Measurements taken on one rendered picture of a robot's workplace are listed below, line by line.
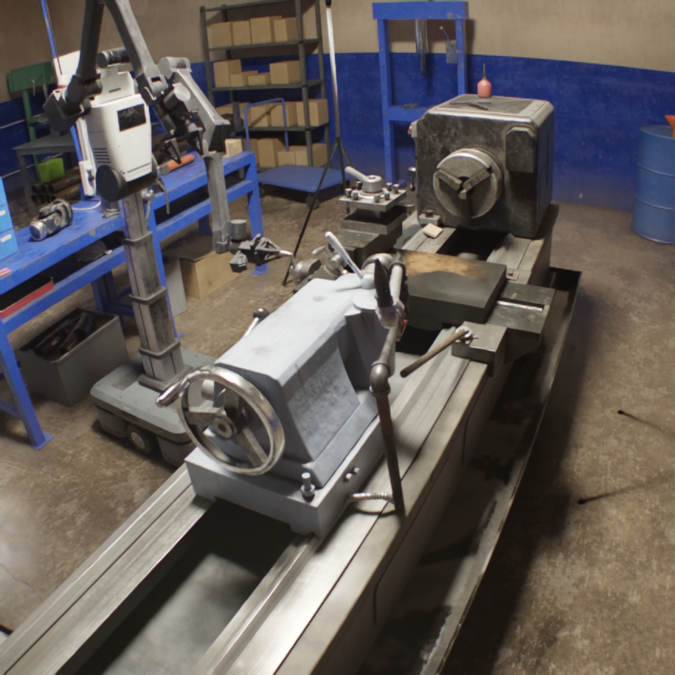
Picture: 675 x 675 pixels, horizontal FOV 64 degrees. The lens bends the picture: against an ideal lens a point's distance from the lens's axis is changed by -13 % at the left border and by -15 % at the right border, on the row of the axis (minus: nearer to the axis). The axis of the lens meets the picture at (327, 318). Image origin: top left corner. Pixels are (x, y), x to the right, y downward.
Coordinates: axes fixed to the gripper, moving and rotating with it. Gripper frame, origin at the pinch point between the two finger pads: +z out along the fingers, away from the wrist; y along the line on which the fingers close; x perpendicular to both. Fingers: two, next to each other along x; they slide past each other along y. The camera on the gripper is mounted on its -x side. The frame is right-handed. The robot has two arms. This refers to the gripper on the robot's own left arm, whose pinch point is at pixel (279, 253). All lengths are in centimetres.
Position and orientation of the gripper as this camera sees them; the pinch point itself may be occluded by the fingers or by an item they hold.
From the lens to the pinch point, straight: 213.3
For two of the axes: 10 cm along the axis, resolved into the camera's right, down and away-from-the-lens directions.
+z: 8.8, 1.7, -4.4
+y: -2.0, -7.1, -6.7
